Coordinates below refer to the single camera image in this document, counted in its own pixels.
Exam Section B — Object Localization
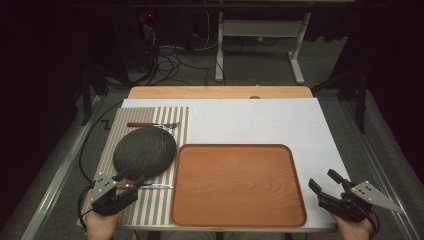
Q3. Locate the person's left hand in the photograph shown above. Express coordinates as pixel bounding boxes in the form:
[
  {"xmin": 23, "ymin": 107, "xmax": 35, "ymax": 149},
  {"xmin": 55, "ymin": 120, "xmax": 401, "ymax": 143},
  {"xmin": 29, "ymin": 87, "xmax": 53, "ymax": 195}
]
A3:
[{"xmin": 83, "ymin": 209, "xmax": 121, "ymax": 240}]

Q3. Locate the striped placemat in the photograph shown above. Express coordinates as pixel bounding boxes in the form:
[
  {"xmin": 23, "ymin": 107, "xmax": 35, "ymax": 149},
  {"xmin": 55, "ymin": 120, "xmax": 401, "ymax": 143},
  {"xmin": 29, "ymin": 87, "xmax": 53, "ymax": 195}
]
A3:
[{"xmin": 77, "ymin": 106, "xmax": 191, "ymax": 227}]

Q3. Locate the white table board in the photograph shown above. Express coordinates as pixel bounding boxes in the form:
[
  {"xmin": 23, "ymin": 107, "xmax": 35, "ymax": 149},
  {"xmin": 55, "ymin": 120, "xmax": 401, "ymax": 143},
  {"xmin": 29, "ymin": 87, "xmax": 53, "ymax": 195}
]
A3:
[{"xmin": 77, "ymin": 98, "xmax": 351, "ymax": 231}]

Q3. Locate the wooden-handled fork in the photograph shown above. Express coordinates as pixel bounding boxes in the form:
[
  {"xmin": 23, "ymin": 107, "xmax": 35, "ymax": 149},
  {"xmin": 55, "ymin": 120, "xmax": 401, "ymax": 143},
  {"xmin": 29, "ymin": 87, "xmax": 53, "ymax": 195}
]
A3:
[{"xmin": 126, "ymin": 121, "xmax": 181, "ymax": 130}]

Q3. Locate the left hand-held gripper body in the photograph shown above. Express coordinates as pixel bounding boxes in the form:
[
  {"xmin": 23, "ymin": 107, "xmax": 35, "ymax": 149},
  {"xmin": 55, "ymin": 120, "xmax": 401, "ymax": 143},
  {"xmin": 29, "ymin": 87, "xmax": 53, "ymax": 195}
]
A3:
[{"xmin": 90, "ymin": 172, "xmax": 139, "ymax": 216}]

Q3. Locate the hand-held gripper cable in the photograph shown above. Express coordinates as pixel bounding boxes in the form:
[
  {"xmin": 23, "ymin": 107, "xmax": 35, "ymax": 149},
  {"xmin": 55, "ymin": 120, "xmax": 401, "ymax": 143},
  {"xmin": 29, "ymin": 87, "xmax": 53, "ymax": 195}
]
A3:
[
  {"xmin": 77, "ymin": 99, "xmax": 125, "ymax": 233},
  {"xmin": 365, "ymin": 209, "xmax": 381, "ymax": 238}
]

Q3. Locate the dark oval plate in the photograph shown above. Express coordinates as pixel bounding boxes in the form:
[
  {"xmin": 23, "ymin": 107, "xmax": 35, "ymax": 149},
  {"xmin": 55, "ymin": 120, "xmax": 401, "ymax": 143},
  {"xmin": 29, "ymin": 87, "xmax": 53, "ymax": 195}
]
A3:
[{"xmin": 112, "ymin": 126, "xmax": 178, "ymax": 182}]

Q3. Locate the wooden-handled table knife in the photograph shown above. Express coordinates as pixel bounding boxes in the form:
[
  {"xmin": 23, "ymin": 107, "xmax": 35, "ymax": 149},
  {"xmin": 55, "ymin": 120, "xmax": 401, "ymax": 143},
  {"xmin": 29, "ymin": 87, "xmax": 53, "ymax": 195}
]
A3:
[{"xmin": 115, "ymin": 182, "xmax": 175, "ymax": 191}]

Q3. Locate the right hand-held gripper cable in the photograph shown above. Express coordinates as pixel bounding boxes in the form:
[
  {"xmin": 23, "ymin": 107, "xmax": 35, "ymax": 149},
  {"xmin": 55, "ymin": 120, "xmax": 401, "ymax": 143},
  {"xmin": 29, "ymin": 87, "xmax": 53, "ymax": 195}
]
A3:
[{"xmin": 365, "ymin": 209, "xmax": 381, "ymax": 238}]

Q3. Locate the aluminium floor rail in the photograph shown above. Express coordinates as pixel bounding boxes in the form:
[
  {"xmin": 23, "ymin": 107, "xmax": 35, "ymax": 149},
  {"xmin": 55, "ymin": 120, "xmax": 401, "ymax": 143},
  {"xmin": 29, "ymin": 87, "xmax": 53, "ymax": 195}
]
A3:
[
  {"xmin": 19, "ymin": 94, "xmax": 105, "ymax": 240},
  {"xmin": 339, "ymin": 99, "xmax": 424, "ymax": 240}
]

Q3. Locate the brown wooden tray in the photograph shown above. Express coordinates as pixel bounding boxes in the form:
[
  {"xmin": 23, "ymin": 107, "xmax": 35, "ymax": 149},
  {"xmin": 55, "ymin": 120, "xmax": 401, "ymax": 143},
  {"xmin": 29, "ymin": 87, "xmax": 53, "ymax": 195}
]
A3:
[{"xmin": 170, "ymin": 143, "xmax": 308, "ymax": 229}]

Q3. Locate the person's right hand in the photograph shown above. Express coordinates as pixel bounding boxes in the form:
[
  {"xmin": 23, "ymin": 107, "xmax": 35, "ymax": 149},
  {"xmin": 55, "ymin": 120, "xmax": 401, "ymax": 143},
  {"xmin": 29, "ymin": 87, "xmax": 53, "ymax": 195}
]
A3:
[{"xmin": 329, "ymin": 212, "xmax": 375, "ymax": 240}]

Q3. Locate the bundle of floor cables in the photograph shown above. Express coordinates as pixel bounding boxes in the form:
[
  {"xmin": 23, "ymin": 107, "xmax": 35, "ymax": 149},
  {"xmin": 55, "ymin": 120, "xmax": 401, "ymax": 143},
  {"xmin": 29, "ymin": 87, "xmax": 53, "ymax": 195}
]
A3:
[{"xmin": 138, "ymin": 19, "xmax": 212, "ymax": 87}]

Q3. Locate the black metal stand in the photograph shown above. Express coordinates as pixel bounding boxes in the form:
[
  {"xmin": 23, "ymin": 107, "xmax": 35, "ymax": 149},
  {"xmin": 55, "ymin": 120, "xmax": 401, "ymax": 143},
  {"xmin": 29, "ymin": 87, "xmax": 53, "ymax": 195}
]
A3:
[
  {"xmin": 80, "ymin": 64, "xmax": 110, "ymax": 127},
  {"xmin": 310, "ymin": 64, "xmax": 370, "ymax": 135}
]

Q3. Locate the left hand-held gripper cable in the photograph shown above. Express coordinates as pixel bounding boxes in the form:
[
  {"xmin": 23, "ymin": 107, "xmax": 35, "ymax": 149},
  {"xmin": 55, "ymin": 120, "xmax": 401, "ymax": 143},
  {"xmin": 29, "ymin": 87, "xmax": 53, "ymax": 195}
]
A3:
[{"xmin": 77, "ymin": 99, "xmax": 125, "ymax": 233}]

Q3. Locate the white metal desk frame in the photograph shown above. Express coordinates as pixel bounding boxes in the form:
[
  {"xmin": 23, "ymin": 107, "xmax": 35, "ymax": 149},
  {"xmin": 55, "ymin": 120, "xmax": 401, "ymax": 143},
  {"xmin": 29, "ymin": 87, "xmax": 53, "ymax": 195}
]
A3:
[{"xmin": 214, "ymin": 11, "xmax": 313, "ymax": 85}]

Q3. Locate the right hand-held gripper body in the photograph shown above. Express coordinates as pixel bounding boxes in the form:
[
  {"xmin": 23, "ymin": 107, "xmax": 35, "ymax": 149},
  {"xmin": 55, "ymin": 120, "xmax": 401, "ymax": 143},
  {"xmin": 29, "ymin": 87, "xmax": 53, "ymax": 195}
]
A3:
[{"xmin": 317, "ymin": 180, "xmax": 405, "ymax": 224}]

